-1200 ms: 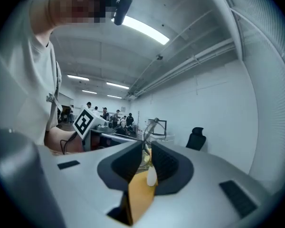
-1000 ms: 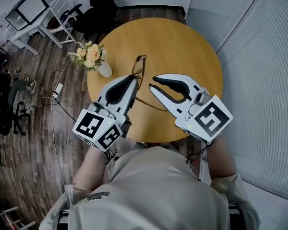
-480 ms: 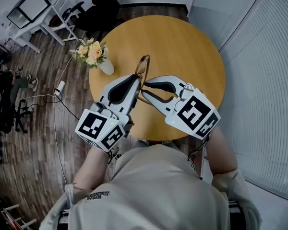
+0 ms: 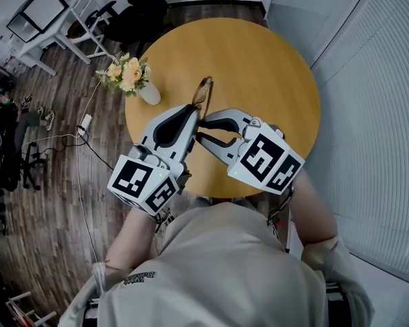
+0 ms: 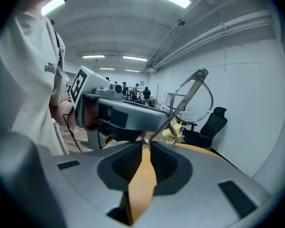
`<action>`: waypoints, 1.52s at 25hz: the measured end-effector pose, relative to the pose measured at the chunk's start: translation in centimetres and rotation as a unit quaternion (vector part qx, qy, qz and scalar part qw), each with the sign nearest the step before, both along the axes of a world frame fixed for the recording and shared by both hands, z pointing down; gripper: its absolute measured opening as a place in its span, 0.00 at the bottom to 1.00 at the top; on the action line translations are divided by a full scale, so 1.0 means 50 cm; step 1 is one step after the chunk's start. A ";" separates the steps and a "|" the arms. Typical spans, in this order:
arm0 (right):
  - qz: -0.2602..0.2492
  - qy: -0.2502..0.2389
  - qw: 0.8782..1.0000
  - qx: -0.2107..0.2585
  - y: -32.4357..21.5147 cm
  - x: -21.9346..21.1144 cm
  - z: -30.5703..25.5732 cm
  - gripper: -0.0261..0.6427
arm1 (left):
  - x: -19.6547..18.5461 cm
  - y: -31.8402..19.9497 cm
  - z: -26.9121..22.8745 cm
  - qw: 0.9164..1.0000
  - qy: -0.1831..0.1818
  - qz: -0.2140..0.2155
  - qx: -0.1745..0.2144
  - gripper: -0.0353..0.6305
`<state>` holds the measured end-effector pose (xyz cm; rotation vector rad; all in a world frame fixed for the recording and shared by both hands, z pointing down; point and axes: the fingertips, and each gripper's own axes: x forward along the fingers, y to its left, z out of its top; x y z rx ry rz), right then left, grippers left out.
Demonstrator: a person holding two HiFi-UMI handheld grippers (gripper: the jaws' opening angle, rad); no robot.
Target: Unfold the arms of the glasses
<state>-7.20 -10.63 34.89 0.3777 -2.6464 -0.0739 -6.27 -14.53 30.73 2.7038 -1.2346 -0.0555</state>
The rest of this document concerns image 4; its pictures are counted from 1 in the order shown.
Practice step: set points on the person's beige shirt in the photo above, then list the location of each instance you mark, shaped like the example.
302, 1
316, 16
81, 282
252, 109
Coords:
218, 271

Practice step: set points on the black bag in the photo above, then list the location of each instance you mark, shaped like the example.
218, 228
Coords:
143, 15

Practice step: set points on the white wooden chair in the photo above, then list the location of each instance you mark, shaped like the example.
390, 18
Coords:
85, 29

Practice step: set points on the person's right forearm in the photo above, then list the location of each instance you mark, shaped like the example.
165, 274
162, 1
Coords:
313, 213

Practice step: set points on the white desk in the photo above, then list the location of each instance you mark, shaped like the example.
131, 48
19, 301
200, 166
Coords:
37, 48

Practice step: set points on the black office chair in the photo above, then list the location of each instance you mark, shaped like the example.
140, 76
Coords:
102, 14

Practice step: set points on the white wooden rack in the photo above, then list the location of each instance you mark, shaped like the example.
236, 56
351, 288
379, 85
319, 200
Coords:
24, 310

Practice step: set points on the black-framed monitor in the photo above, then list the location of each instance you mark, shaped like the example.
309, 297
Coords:
37, 10

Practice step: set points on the cream flower bouquet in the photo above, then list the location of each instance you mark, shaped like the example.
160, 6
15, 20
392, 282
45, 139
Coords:
127, 73

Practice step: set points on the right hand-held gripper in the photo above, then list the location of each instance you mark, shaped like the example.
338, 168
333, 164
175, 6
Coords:
262, 155

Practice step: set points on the brown-framed glasses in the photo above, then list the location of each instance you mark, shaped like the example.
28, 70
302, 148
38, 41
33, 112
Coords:
209, 92

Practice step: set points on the white vase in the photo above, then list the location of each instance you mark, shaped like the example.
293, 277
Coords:
150, 94

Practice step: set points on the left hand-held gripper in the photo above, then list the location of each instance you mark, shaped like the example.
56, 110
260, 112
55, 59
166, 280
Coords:
141, 182

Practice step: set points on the white power strip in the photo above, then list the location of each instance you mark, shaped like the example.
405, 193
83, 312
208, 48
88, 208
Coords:
85, 124

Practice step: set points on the white window blinds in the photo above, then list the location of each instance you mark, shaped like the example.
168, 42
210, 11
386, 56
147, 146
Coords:
378, 114

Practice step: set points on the person's left forearm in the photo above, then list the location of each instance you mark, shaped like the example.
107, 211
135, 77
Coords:
133, 237

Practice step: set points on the black swivel chair base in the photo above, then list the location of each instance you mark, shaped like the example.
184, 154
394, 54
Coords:
32, 165

